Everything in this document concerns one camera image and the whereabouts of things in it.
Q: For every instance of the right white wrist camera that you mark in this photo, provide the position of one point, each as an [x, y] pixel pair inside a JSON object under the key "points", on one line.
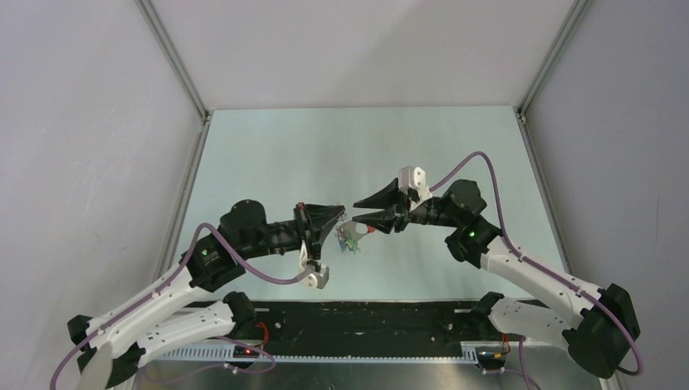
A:
{"points": [[412, 182]]}

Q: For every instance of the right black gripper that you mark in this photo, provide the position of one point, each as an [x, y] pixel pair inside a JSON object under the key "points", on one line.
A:
{"points": [[387, 197]]}

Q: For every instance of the left aluminium frame post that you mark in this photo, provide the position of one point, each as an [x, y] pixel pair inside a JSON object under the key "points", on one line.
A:
{"points": [[161, 35]]}

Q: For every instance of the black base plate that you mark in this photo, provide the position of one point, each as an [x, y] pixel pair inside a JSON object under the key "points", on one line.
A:
{"points": [[367, 328]]}

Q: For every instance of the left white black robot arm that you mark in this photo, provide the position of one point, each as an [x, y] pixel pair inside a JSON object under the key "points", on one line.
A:
{"points": [[111, 348]]}

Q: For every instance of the slotted cable duct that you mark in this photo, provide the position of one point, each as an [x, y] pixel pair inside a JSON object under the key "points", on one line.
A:
{"points": [[232, 353]]}

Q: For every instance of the aluminium frame post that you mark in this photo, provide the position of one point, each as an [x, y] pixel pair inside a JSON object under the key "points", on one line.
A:
{"points": [[161, 35], [556, 50]]}

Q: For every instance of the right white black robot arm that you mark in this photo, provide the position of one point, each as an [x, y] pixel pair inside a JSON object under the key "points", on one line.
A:
{"points": [[596, 326]]}

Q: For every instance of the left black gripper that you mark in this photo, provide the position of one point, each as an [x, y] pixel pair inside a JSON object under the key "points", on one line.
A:
{"points": [[321, 218]]}

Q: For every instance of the right aluminium frame post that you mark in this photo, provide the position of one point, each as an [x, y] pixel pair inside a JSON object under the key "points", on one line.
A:
{"points": [[556, 50]]}

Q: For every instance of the red handled metal key holder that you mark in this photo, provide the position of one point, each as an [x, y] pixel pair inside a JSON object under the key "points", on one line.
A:
{"points": [[352, 231]]}

